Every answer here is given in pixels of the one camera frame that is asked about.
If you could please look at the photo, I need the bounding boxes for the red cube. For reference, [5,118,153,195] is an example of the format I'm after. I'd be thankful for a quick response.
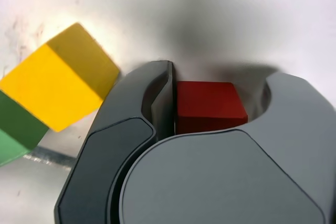
[174,81,249,135]

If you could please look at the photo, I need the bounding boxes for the yellow cube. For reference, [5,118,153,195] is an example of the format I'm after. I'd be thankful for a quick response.
[0,22,121,133]

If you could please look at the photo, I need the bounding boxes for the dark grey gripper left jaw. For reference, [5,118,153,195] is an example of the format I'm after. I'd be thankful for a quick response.
[54,60,176,224]

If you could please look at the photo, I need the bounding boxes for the green cube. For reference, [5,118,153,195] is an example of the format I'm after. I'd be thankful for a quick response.
[0,90,50,167]

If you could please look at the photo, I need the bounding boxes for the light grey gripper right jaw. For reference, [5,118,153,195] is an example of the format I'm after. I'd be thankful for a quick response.
[119,72,336,224]

